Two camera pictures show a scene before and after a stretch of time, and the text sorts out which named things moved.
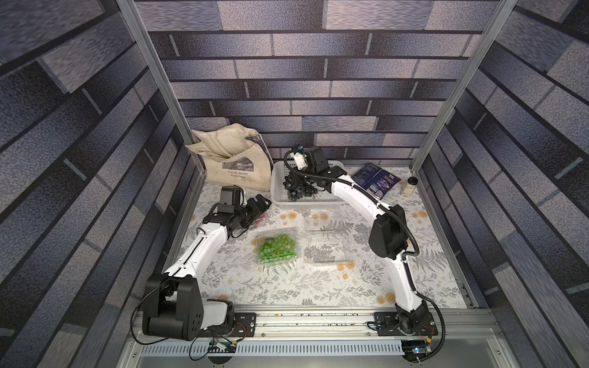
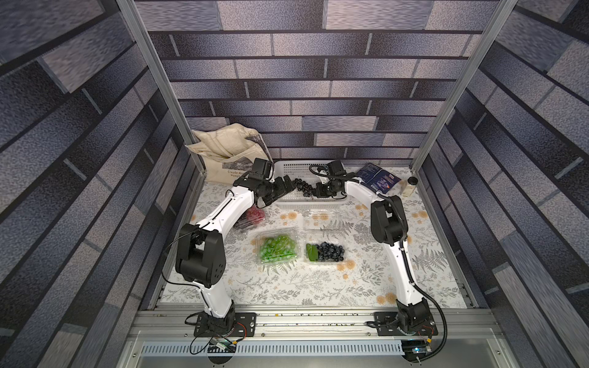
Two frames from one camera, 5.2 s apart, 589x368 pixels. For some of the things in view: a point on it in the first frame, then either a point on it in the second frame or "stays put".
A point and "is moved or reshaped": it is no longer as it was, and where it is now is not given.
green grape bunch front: x=271 y=250 stays put
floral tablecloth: x=320 y=256 stays put
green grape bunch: x=277 y=245 stays put
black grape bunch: x=297 y=192 is moved or reshaped
